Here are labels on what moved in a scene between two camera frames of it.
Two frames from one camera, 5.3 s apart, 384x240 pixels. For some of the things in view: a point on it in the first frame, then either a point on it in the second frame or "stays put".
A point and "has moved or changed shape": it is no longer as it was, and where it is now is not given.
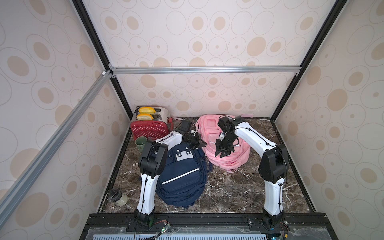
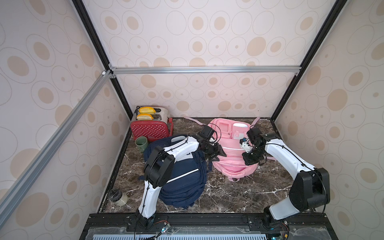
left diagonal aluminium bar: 15,192 stays put
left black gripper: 197,143 → 217,149
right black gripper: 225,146 → 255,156
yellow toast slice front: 144,116 stays put
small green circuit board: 165,228 stays put
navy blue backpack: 184,179 stays put
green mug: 140,141 stays put
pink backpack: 208,131 has moved or changed shape
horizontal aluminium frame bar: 206,69 stays put
